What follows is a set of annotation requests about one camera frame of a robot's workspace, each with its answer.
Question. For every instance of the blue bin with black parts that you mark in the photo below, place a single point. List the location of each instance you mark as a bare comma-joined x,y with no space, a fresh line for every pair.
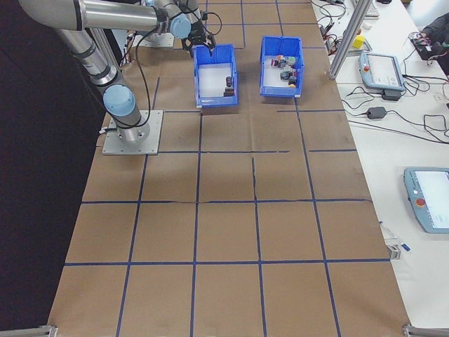
217,102

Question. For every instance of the blue plastic button bin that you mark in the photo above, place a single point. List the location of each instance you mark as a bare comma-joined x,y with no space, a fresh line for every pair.
280,92

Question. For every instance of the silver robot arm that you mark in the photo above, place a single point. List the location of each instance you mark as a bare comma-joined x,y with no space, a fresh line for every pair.
193,7
119,102

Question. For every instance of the red mushroom push button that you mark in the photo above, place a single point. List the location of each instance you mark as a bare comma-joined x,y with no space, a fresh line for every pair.
273,63

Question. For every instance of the yellow black push button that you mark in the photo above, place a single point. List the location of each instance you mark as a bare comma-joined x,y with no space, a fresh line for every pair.
291,83

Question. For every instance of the black cylindrical part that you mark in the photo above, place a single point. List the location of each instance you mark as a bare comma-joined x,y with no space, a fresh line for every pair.
229,81

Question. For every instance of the black boxy part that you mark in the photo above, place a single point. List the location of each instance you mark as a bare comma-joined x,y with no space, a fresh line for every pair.
228,92

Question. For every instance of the orange white contact block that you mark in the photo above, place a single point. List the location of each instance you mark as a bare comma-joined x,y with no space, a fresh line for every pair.
281,59

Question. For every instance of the white green contact block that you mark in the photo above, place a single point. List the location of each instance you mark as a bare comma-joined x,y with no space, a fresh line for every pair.
292,60

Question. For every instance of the yellow cube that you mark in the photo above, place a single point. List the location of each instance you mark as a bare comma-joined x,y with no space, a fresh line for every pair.
358,42

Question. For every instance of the small white object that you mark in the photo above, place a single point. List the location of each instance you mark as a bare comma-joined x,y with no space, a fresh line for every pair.
367,25

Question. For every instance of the white keyboard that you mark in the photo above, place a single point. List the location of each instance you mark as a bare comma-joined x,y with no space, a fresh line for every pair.
372,8

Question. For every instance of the light blue teach pendant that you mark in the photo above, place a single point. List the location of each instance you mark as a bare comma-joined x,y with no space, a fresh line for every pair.
428,200
382,70

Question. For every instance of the black computer mouse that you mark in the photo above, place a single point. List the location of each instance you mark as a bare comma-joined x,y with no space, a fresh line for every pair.
384,1

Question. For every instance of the black power adapter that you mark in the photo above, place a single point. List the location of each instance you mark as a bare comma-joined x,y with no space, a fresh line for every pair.
392,95
376,112

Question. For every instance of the white side table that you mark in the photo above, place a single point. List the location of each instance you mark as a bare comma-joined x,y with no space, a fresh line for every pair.
386,151

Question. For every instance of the black electronics board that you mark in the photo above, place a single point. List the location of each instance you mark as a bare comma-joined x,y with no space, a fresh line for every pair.
429,47

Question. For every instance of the seated person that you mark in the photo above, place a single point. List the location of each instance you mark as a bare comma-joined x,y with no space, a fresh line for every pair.
438,28

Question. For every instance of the small blue stick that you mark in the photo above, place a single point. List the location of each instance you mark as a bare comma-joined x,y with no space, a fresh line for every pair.
405,246

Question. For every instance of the aluminium corner bar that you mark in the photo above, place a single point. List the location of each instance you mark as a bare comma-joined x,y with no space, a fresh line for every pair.
426,330
28,331

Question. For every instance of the white square base plate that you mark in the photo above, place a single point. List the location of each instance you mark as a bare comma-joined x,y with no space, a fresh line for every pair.
154,140
158,42

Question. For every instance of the black switch module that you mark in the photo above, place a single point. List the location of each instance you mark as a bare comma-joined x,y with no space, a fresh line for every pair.
285,76

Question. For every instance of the aluminium frame upright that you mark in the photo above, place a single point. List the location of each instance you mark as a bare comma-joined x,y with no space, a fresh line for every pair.
105,45

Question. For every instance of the push button switch module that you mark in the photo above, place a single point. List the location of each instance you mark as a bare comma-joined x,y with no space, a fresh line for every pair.
295,72

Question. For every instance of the aluminium profile post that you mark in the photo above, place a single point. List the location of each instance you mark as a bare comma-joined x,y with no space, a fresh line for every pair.
347,38

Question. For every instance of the black frame cover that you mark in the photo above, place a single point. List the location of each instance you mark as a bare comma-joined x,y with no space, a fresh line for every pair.
35,175

